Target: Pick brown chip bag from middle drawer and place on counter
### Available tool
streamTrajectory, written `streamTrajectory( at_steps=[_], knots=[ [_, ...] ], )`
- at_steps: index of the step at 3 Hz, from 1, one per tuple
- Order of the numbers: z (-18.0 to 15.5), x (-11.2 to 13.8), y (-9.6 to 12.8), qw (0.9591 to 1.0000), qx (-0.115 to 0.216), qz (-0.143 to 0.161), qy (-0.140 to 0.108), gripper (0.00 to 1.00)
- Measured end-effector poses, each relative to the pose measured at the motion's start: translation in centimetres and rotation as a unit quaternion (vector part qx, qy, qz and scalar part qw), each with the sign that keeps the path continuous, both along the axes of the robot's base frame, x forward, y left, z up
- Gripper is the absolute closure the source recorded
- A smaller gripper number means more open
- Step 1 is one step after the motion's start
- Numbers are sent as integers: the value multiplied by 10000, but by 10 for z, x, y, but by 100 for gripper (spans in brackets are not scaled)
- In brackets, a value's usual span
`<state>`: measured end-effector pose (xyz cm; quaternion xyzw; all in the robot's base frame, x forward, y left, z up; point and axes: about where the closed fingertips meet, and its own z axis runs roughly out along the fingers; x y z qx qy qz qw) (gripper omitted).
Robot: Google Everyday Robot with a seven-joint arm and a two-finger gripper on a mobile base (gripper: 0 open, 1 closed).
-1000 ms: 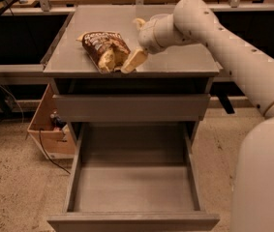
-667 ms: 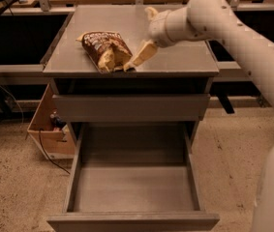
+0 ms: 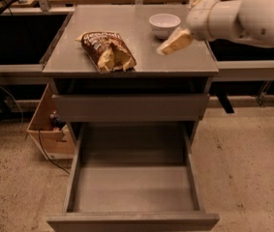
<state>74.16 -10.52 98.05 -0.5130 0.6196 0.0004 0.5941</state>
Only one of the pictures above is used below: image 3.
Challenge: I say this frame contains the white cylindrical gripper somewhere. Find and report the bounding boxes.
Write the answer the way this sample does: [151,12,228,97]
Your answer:
[157,0,243,55]

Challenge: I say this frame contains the brown chip bag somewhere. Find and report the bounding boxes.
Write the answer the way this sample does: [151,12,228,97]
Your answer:
[76,31,137,73]

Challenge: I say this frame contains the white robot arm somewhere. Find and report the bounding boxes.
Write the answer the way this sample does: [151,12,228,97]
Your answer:
[157,0,274,55]

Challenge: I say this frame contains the grey drawer cabinet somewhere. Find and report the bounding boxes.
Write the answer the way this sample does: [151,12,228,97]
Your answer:
[43,5,218,133]

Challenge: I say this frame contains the grey top drawer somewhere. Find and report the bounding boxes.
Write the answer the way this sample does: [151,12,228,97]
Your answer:
[52,94,209,122]

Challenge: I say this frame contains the open grey middle drawer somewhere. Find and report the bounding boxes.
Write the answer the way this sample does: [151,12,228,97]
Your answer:
[46,123,219,232]

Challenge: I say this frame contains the white ceramic bowl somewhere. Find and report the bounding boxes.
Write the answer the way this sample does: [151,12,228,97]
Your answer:
[149,14,181,39]

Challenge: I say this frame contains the cardboard box on floor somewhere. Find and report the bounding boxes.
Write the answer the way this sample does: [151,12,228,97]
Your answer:
[27,84,75,160]

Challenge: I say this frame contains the grey metal rail frame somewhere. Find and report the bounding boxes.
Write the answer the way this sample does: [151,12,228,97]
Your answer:
[0,5,274,83]

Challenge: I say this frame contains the black cable on floor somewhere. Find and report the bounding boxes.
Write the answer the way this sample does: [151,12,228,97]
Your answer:
[37,128,71,175]

